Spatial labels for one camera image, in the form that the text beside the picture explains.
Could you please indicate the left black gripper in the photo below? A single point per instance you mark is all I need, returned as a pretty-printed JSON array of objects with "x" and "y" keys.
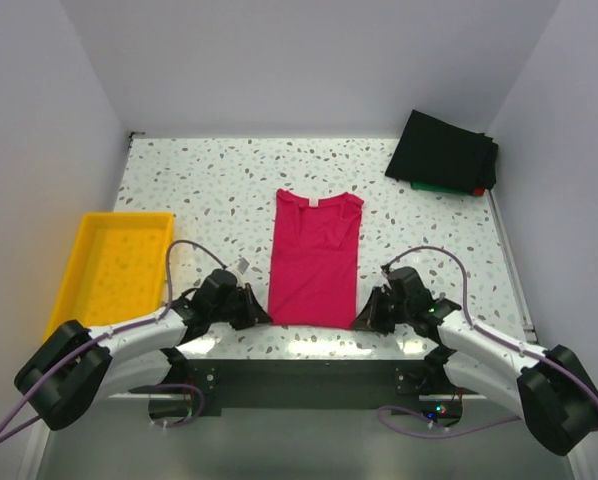
[{"x": 244, "y": 307}]

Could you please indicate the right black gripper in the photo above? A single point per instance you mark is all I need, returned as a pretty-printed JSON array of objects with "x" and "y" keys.
[{"x": 380, "y": 308}]

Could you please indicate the magenta t shirt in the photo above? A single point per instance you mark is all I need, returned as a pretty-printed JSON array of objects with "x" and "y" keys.
[{"x": 314, "y": 260}]

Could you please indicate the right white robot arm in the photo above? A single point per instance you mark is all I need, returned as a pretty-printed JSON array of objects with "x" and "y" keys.
[{"x": 549, "y": 389}]

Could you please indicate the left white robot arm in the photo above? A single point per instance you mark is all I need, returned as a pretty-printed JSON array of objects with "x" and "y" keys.
[{"x": 78, "y": 366}]

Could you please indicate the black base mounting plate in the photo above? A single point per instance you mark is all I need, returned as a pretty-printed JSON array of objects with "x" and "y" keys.
[{"x": 212, "y": 386}]

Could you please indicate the folded green t shirt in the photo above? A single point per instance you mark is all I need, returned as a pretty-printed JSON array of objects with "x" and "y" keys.
[{"x": 434, "y": 188}]

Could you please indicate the yellow plastic tray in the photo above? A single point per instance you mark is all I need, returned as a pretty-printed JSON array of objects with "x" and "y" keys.
[{"x": 115, "y": 271}]

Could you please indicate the folded black t shirt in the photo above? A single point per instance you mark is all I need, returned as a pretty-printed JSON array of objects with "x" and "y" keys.
[{"x": 435, "y": 152}]

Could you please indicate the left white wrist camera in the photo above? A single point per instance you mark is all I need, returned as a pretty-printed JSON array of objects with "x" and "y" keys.
[{"x": 241, "y": 266}]

